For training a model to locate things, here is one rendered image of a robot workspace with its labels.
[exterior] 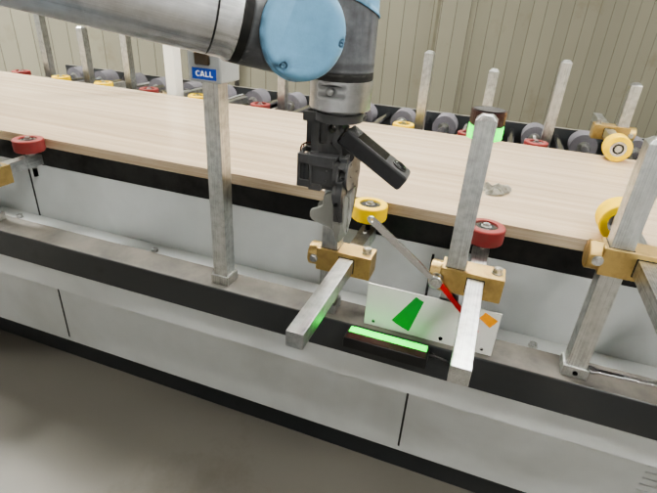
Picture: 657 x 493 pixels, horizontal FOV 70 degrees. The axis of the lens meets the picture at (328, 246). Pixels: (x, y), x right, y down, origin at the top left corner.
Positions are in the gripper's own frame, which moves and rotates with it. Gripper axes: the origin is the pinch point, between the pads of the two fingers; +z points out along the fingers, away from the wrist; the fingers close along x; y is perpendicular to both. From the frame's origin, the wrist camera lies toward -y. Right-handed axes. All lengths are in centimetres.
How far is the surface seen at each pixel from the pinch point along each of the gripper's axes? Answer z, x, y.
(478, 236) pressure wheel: 6.2, -24.1, -21.3
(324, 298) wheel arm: 11.4, 2.9, 1.7
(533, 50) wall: -1, -477, -40
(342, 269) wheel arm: 11.4, -8.1, 2.0
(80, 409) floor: 96, -17, 94
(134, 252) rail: 26, -16, 60
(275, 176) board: 5.7, -35.1, 29.3
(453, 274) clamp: 9.6, -12.4, -18.2
